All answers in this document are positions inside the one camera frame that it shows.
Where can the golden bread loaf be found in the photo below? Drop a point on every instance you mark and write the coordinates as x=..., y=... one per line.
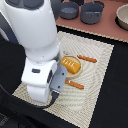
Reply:
x=71, y=66

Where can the dark grey bowl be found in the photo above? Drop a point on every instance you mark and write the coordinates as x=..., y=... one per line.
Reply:
x=69, y=10

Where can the round wooden plate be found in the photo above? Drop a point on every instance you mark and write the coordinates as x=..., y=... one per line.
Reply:
x=77, y=60

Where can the silver fork wooden handle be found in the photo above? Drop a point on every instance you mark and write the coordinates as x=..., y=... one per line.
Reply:
x=71, y=83

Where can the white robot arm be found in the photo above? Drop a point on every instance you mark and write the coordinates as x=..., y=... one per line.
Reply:
x=31, y=24

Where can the dark grey pot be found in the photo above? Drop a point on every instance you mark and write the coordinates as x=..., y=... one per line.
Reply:
x=91, y=12

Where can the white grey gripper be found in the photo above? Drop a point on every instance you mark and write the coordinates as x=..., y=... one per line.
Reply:
x=41, y=78

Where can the beige bowl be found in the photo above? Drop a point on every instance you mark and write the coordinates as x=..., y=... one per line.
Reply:
x=122, y=15

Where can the knife with wooden handle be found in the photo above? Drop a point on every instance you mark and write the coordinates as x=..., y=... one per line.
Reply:
x=87, y=58

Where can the beige woven placemat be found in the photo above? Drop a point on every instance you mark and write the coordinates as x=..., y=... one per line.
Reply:
x=74, y=107

